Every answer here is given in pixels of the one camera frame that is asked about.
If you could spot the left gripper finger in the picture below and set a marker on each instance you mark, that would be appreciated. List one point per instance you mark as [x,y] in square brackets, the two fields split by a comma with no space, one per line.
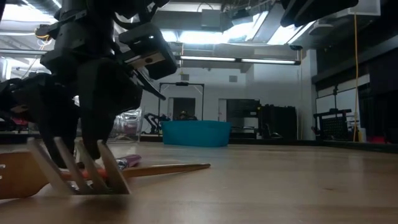
[98,124]
[59,124]

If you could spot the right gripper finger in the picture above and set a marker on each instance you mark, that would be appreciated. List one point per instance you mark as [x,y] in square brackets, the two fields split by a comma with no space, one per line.
[297,15]

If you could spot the gold fork tines foreground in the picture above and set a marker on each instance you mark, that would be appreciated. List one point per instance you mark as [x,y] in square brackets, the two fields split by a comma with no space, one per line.
[117,175]

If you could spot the black background robot arm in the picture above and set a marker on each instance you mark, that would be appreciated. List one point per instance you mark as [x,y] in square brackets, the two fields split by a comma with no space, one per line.
[155,119]

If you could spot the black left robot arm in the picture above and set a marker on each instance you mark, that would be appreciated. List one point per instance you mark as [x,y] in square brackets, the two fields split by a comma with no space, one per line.
[84,25]

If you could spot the white ceiling unit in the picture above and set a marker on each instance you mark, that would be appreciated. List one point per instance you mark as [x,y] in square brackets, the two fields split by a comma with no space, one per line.
[370,7]

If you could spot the grey ceiling box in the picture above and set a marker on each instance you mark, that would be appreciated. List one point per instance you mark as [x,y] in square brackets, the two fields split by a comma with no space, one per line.
[212,18]

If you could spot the person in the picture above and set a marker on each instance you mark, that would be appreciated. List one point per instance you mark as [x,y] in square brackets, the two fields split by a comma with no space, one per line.
[184,114]

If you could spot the dark door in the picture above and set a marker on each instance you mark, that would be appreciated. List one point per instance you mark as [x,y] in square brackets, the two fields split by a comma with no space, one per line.
[183,104]

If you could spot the hanging linear ceiling light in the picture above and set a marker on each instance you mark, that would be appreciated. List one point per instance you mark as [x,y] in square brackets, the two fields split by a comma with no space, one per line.
[217,58]

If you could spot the whiteboard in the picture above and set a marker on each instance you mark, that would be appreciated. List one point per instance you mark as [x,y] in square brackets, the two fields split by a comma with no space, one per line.
[345,99]

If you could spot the teal plastic bin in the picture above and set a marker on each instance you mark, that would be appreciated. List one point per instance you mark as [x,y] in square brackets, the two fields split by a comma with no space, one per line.
[196,133]

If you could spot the black cabinet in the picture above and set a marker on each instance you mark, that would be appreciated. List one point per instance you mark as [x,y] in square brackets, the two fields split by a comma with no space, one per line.
[280,123]

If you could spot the black shelving unit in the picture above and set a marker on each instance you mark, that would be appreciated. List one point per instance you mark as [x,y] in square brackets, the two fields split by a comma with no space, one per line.
[242,118]

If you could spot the white bottle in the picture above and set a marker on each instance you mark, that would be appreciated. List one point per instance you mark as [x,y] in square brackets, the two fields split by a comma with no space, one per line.
[361,135]

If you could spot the red box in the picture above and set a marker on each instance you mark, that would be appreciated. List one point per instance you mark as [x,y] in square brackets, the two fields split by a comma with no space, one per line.
[377,140]

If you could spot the large silver ceiling duct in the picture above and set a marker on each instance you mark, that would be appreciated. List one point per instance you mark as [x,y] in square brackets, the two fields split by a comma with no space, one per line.
[267,25]

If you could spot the black gantry frame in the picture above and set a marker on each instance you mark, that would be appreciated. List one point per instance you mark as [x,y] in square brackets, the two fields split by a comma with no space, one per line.
[181,83]

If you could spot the grey wall vent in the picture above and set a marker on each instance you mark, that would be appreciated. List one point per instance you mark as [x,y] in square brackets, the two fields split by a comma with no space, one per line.
[233,78]
[184,77]

